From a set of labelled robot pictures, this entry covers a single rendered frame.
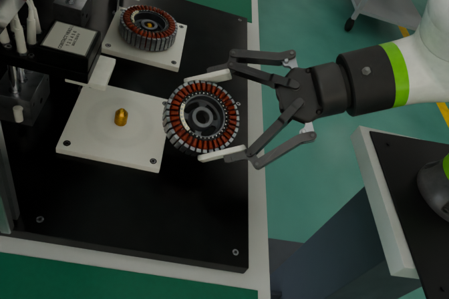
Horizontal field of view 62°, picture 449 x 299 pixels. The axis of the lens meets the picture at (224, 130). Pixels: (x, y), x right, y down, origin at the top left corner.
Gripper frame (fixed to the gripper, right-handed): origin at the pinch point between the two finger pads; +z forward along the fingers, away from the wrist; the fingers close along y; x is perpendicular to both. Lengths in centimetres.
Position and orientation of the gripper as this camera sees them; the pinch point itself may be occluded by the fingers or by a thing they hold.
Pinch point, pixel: (204, 117)
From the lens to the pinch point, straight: 55.9
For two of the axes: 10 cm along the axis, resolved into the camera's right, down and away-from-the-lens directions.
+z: -9.7, 2.2, 1.1
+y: -1.9, -9.6, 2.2
